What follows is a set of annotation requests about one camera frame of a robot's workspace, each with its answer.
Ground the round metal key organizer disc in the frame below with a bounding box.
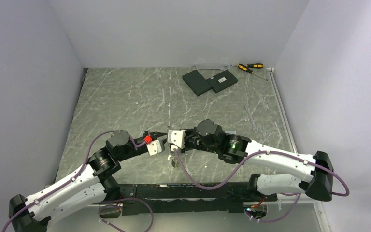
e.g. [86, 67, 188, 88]
[168, 144, 181, 168]

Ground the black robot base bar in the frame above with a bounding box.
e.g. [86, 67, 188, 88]
[105, 182, 277, 216]

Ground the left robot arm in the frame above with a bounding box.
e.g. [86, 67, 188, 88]
[2, 130, 167, 232]

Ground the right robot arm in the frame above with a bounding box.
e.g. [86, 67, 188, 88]
[173, 119, 334, 202]

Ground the clear plastic case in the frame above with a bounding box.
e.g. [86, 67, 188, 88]
[224, 130, 237, 135]

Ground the large black flat box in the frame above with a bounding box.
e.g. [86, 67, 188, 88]
[182, 70, 212, 97]

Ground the silver wrench on table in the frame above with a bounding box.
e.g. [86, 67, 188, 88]
[244, 105, 259, 133]

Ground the small black flat box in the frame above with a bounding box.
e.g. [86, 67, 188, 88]
[207, 70, 238, 93]

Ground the yellow black screwdriver front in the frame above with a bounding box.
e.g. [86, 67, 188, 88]
[237, 67, 267, 81]

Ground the yellow black screwdriver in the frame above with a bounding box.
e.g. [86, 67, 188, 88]
[233, 63, 264, 69]
[237, 67, 267, 81]

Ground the yellow black screwdriver rear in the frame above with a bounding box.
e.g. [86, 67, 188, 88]
[233, 63, 264, 69]

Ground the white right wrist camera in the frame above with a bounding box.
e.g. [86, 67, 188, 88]
[167, 129, 186, 149]

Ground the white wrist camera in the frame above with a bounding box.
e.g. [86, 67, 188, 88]
[167, 129, 186, 149]
[144, 135, 167, 156]

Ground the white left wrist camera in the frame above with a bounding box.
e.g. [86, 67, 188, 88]
[144, 135, 167, 156]

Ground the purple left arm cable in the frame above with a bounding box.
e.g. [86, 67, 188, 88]
[1, 130, 155, 232]

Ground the long silver wrench at wall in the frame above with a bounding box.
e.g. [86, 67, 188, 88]
[192, 65, 229, 71]

